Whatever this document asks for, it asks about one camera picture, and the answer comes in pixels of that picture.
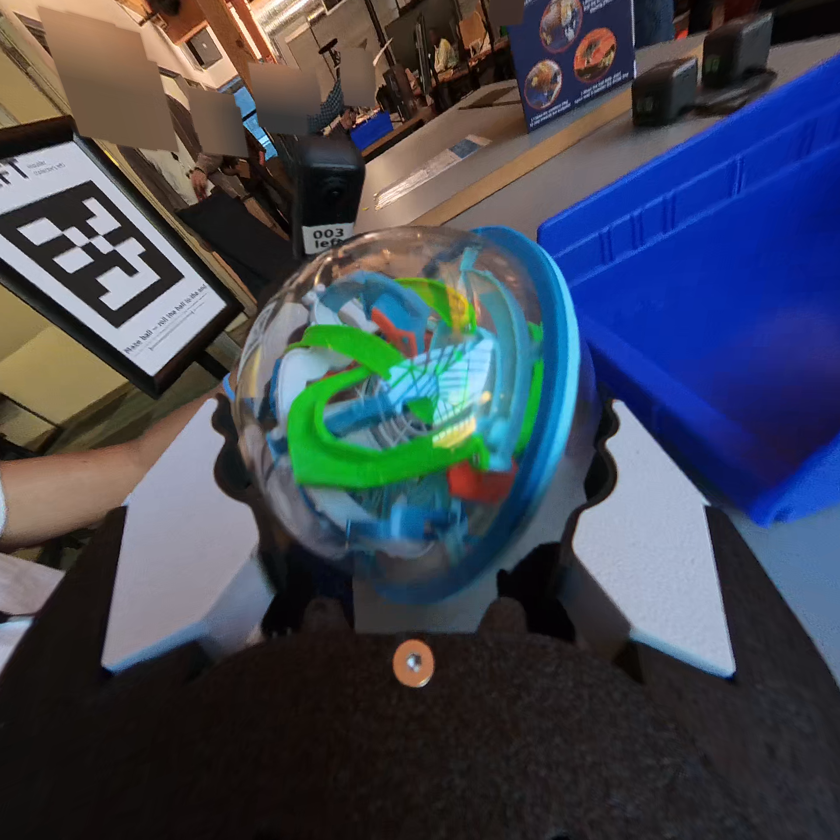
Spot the white paper sheet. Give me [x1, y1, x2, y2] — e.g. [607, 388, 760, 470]
[373, 134, 491, 211]

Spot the clear plastic maze ball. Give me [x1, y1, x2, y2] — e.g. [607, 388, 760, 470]
[231, 225, 583, 606]

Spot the blue puzzle box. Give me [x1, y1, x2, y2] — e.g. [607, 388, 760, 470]
[507, 0, 637, 134]

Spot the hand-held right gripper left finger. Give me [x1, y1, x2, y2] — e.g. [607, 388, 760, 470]
[100, 392, 291, 672]

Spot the blue plastic storage bin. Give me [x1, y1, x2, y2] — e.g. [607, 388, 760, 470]
[537, 45, 840, 528]

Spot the person's left forearm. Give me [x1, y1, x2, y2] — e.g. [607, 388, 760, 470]
[0, 392, 227, 551]

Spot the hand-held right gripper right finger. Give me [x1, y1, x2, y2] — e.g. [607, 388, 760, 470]
[556, 399, 737, 678]

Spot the small blue bin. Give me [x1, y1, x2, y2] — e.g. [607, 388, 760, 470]
[350, 113, 395, 153]

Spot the person's white shirt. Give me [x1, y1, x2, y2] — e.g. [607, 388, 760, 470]
[0, 550, 68, 621]

